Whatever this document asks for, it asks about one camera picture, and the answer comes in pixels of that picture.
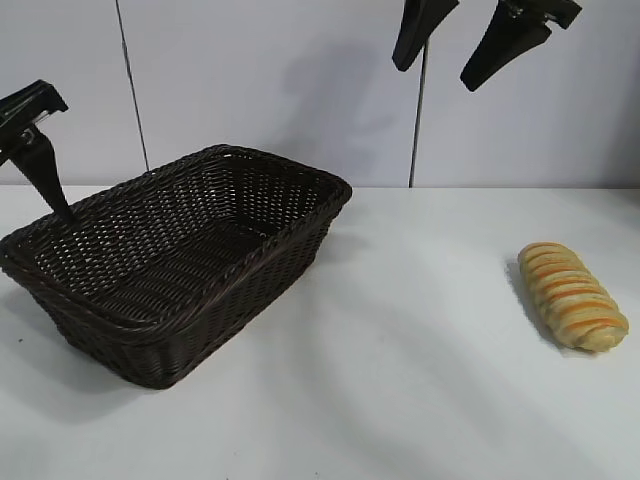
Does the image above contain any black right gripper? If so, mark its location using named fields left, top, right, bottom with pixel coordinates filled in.
left=392, top=0, right=584, bottom=93

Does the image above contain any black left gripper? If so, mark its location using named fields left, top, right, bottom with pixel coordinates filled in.
left=0, top=79, right=74, bottom=224

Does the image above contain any dark brown wicker basket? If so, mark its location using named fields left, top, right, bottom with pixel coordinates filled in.
left=0, top=143, right=354, bottom=390

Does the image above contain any long striped bread loaf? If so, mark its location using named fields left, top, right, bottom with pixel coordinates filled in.
left=517, top=241, right=630, bottom=354

